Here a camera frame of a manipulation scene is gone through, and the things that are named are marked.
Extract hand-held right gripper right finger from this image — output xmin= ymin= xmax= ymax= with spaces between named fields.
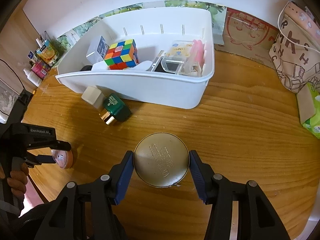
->
xmin=189 ymin=150 xmax=292 ymax=240

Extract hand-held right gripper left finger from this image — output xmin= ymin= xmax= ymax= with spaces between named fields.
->
xmin=42 ymin=151 xmax=135 ymax=240

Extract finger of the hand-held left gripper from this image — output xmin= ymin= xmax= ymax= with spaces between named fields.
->
xmin=25 ymin=154 xmax=60 ymax=168
xmin=27 ymin=140 xmax=72 ymax=152

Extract pink round compact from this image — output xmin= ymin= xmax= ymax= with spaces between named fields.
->
xmin=51 ymin=149 xmax=75 ymax=170

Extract gold round tin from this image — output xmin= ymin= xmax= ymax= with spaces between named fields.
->
xmin=134 ymin=132 xmax=190 ymax=188

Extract white plastic bin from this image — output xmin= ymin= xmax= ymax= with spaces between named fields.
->
xmin=55 ymin=6 xmax=215 ymax=110

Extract clear box with blue label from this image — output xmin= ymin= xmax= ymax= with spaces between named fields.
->
xmin=86 ymin=35 xmax=112 ymax=64

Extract colourful puzzle cube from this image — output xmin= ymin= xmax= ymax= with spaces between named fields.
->
xmin=104 ymin=39 xmax=140 ymax=70

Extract white power adapter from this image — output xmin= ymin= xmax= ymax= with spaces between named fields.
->
xmin=183 ymin=59 xmax=205 ymax=77

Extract white curved plastic holder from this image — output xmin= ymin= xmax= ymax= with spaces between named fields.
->
xmin=91 ymin=60 xmax=153 ymax=72

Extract white toy camera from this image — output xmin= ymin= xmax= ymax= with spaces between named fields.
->
xmin=150 ymin=51 xmax=166 ymax=72

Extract clear case with stickers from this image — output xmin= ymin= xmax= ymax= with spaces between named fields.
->
xmin=161 ymin=40 xmax=194 ymax=75

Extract person's left hand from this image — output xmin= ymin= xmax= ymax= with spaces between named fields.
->
xmin=0 ymin=164 xmax=30 ymax=207

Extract person's pink pants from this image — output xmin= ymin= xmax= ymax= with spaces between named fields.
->
xmin=24 ymin=177 xmax=49 ymax=207

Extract grey white patterned cloth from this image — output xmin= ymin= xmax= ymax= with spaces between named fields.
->
xmin=0 ymin=79 xmax=24 ymax=124

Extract white spray bottle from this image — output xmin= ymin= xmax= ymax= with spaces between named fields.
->
xmin=24 ymin=67 xmax=43 ymax=87

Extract beige square bottle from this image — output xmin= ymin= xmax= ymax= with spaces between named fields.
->
xmin=81 ymin=86 xmax=103 ymax=110

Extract person's black jacket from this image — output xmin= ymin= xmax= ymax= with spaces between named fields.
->
xmin=15 ymin=201 xmax=125 ymax=240

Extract pink printed packet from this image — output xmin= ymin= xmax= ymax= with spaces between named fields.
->
xmin=31 ymin=60 xmax=50 ymax=79

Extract green jar with gold lid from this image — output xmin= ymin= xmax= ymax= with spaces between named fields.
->
xmin=99 ymin=93 xmax=132 ymax=125

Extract green tissue pack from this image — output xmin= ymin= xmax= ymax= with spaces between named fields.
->
xmin=296 ymin=82 xmax=320 ymax=139

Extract printed canvas bag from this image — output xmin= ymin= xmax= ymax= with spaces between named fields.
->
xmin=269 ymin=1 xmax=320 ymax=94

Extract pink pouch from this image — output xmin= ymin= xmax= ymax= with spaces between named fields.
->
xmin=285 ymin=1 xmax=320 ymax=43

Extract white cable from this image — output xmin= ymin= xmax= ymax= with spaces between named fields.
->
xmin=277 ymin=1 xmax=320 ymax=53

